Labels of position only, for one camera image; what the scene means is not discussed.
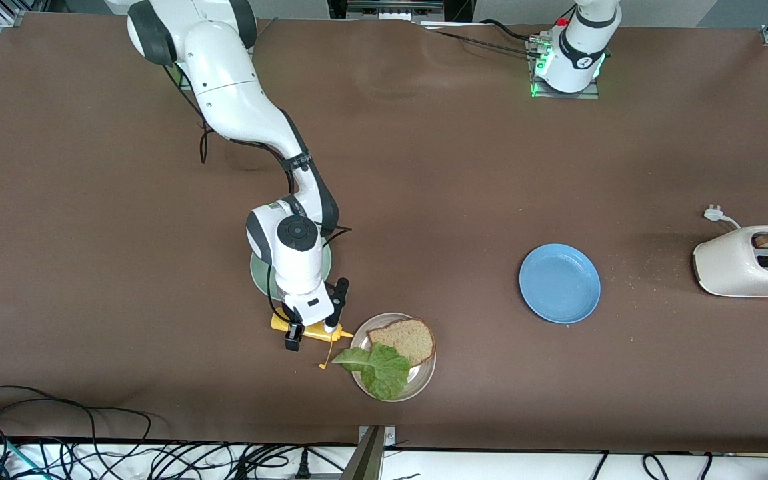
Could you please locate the white toaster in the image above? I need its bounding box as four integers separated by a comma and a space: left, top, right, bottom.
692, 225, 768, 298

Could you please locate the white toaster power plug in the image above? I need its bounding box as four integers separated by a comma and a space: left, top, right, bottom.
703, 205, 742, 231

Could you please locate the aluminium frame beam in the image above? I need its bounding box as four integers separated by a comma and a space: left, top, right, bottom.
341, 425, 398, 480

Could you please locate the black floor cable loop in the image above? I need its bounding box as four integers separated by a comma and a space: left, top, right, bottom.
0, 385, 153, 467

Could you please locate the white power strip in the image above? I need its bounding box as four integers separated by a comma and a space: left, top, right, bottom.
347, 0, 445, 19

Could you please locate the white side table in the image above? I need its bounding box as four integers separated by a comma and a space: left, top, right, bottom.
0, 440, 768, 480

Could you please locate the black base cable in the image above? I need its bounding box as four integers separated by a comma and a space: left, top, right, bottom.
417, 19, 546, 62

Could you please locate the teal cable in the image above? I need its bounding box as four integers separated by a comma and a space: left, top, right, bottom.
0, 437, 48, 480

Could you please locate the blue plate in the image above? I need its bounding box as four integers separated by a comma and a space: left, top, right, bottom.
519, 243, 602, 325

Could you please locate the beige plate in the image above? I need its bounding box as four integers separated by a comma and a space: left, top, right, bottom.
349, 312, 437, 402

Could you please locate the mint green plate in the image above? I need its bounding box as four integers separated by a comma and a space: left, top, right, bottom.
249, 239, 333, 301

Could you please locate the yellow mustard squeeze bottle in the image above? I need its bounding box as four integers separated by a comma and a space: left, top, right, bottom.
271, 312, 355, 369

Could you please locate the green lettuce leaf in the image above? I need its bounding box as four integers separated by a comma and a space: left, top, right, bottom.
331, 342, 413, 402

